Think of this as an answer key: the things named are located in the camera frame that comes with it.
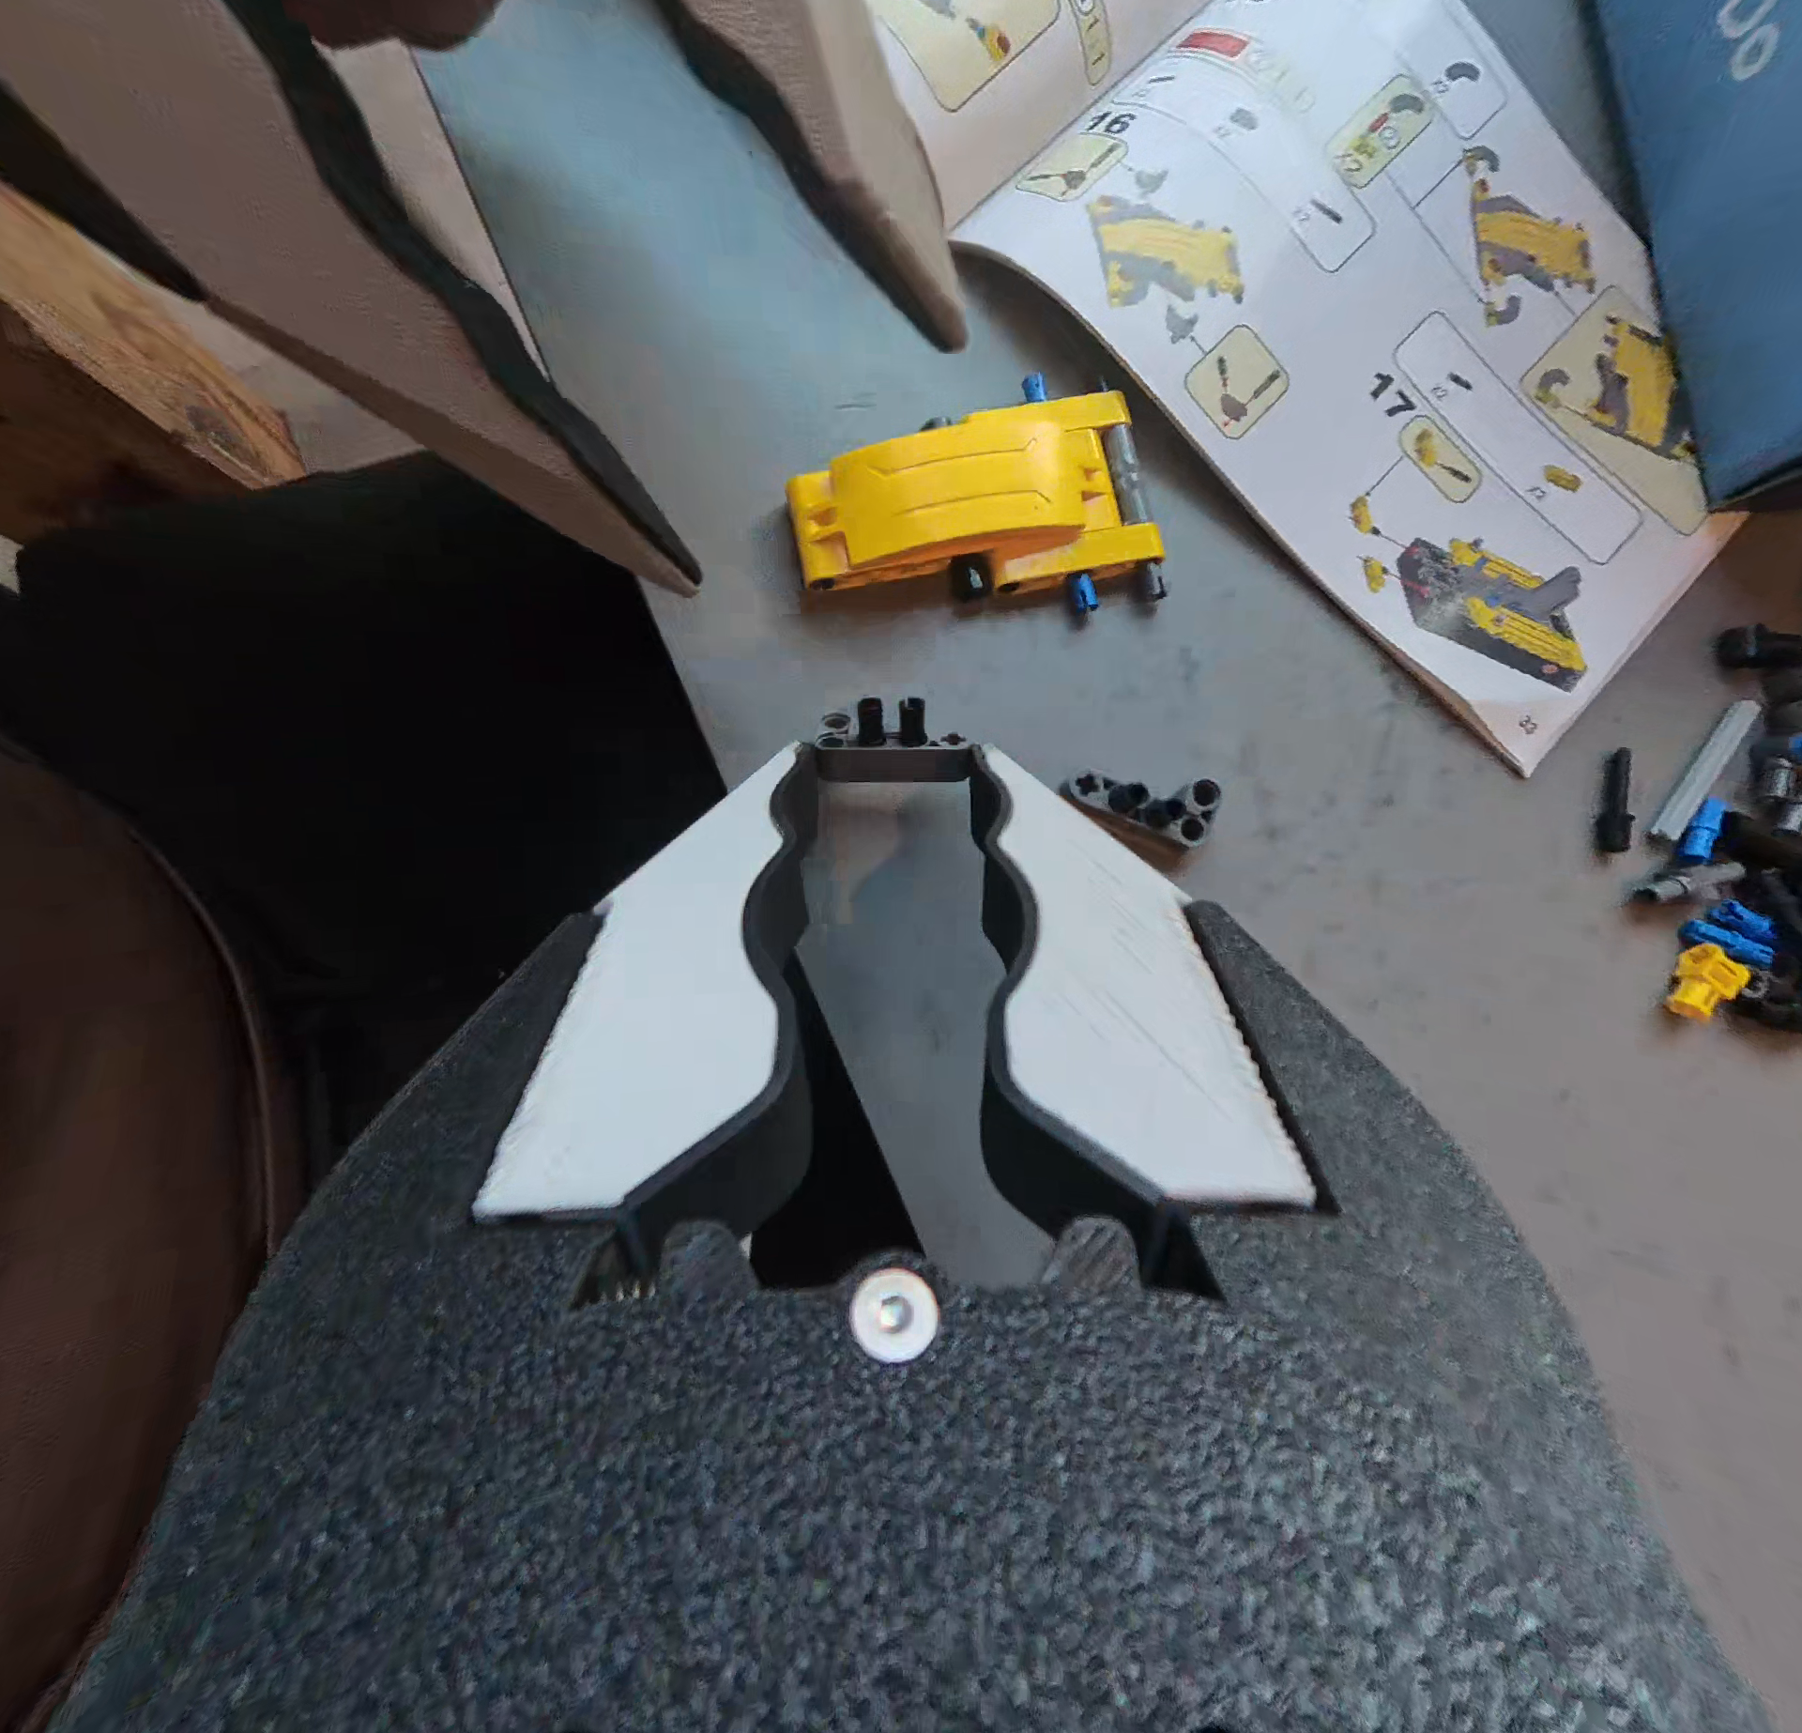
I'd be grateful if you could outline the wooden post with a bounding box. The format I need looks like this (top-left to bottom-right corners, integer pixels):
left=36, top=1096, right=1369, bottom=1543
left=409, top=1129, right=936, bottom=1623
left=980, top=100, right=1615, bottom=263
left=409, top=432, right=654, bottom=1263
left=0, top=184, right=304, bottom=539

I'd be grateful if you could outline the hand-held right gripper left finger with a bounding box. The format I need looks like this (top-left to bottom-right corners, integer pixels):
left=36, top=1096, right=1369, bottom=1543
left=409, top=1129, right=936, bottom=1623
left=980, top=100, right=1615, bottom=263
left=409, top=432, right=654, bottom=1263
left=471, top=744, right=823, bottom=1238

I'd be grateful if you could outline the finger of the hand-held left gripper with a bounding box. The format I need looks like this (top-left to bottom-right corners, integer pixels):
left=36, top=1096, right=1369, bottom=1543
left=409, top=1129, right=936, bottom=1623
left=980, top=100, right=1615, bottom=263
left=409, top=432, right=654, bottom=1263
left=0, top=0, right=703, bottom=596
left=597, top=0, right=974, bottom=356

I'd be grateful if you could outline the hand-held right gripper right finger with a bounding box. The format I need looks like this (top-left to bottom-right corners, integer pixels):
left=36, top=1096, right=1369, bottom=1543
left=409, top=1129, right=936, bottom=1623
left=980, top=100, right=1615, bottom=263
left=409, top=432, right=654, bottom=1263
left=971, top=744, right=1319, bottom=1222

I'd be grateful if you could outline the yellow brick assembly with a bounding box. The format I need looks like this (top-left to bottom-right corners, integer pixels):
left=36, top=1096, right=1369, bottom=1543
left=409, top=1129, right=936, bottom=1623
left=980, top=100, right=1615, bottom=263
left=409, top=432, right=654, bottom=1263
left=788, top=373, right=1171, bottom=615

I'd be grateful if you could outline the blue cardboard box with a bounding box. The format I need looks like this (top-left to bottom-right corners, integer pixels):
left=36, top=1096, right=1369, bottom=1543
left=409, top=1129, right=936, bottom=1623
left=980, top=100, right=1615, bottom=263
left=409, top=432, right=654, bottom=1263
left=1562, top=0, right=1802, bottom=508

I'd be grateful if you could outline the grey desk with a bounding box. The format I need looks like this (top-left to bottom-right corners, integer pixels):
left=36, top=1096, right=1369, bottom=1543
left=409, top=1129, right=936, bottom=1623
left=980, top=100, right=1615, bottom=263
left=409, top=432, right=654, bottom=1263
left=423, top=0, right=1802, bottom=1733

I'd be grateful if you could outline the pile of small bricks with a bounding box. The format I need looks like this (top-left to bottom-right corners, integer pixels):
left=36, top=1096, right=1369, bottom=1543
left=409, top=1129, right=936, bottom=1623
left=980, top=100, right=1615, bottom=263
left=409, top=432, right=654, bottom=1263
left=1634, top=619, right=1802, bottom=1030

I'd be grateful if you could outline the open instruction booklet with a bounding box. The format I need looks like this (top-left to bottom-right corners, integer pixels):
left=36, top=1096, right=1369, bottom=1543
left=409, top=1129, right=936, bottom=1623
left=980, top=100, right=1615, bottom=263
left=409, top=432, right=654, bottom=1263
left=845, top=0, right=1748, bottom=777

